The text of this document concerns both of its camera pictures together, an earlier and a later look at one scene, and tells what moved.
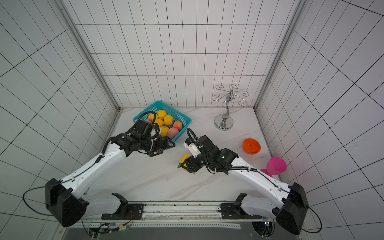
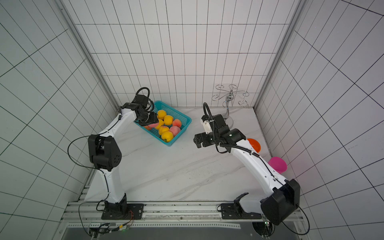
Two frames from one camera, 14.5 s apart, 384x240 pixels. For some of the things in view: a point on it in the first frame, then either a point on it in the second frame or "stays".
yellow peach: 161,114 stays
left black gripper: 160,147 to 153,120
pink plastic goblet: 275,166 stays
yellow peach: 164,131 stays
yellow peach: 182,159 to 167,136
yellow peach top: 168,120 stays
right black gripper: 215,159 to 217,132
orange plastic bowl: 251,146 stays
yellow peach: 160,122 stays
